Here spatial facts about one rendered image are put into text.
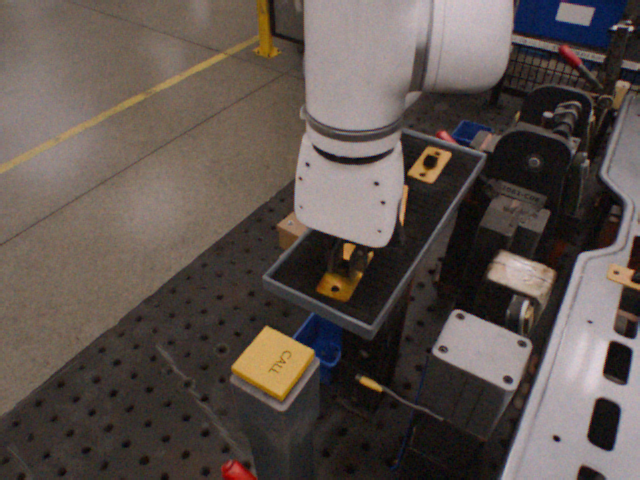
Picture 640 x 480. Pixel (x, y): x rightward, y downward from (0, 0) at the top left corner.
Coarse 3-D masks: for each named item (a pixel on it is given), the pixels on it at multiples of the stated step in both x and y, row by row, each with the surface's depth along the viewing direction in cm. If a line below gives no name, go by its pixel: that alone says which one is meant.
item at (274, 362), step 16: (272, 336) 52; (256, 352) 50; (272, 352) 50; (288, 352) 50; (304, 352) 50; (240, 368) 49; (256, 368) 49; (272, 368) 49; (288, 368) 49; (304, 368) 50; (256, 384) 48; (272, 384) 48; (288, 384) 48
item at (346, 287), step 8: (344, 248) 60; (352, 248) 60; (344, 256) 59; (344, 264) 58; (336, 272) 58; (344, 272) 57; (328, 280) 57; (336, 280) 57; (344, 280) 57; (320, 288) 56; (328, 288) 56; (344, 288) 56; (352, 288) 56; (328, 296) 55; (336, 296) 55; (344, 296) 55
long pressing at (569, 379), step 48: (624, 96) 121; (624, 144) 106; (624, 192) 94; (624, 240) 84; (576, 288) 77; (576, 336) 71; (576, 384) 66; (528, 432) 61; (576, 432) 61; (624, 432) 61
